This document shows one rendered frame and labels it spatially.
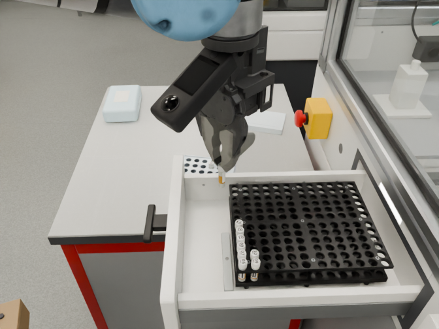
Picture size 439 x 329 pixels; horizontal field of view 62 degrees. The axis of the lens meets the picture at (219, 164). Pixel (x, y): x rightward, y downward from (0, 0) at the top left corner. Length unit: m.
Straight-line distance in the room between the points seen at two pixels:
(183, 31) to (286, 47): 1.07
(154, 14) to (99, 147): 0.79
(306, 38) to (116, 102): 0.64
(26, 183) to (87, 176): 1.31
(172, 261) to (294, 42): 0.95
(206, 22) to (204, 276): 0.43
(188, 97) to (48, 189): 1.74
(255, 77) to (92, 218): 0.48
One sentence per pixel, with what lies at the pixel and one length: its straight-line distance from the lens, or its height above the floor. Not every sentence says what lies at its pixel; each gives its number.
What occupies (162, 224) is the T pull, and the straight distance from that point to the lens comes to 0.58.
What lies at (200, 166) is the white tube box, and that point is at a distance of 0.85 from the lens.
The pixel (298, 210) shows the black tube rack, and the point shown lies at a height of 0.90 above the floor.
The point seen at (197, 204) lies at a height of 0.84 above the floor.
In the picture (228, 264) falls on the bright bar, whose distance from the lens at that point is 0.60.
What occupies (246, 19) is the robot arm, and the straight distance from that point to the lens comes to 0.44.
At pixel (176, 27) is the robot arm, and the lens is 0.25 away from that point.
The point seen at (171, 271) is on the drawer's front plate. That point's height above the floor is 0.93.
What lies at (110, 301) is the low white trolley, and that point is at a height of 0.48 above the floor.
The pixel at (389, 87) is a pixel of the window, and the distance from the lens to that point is 0.66.
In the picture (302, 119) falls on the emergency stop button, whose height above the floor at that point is 0.88.
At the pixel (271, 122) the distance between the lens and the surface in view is 1.03.
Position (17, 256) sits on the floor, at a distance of 1.88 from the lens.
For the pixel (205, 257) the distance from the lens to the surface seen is 0.62.
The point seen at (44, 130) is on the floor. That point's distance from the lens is 2.60.
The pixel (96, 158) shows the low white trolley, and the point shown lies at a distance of 0.97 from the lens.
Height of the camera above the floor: 1.34
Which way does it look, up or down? 40 degrees down
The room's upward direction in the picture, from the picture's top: straight up
